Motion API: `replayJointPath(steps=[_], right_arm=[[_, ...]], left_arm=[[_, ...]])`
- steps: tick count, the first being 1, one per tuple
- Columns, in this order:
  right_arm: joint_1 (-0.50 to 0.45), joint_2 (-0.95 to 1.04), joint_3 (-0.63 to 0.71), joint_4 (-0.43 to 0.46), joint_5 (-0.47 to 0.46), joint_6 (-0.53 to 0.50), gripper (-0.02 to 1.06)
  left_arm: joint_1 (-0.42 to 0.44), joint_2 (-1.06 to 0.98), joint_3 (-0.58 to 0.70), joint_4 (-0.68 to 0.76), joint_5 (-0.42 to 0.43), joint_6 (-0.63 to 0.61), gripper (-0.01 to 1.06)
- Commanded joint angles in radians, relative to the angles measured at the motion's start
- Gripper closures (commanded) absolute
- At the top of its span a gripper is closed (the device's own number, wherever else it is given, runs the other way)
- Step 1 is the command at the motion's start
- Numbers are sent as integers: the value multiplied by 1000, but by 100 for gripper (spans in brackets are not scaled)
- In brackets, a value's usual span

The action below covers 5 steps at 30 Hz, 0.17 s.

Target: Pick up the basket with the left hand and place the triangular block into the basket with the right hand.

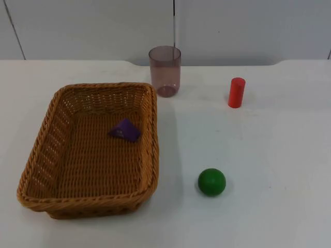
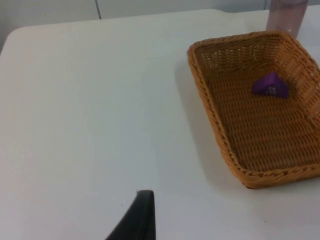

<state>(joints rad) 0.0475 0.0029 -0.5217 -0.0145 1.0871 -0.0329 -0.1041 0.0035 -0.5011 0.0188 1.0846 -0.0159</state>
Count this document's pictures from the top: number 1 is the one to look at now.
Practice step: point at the purple triangular block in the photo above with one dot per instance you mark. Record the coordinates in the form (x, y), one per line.
(126, 130)

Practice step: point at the red cylinder block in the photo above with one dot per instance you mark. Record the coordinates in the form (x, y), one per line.
(236, 92)

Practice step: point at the pale brown wicker basket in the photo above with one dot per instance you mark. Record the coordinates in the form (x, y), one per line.
(85, 168)

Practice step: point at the clear cup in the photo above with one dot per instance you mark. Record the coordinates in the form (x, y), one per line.
(164, 72)

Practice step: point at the green ball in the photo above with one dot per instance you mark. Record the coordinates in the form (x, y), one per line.
(211, 182)

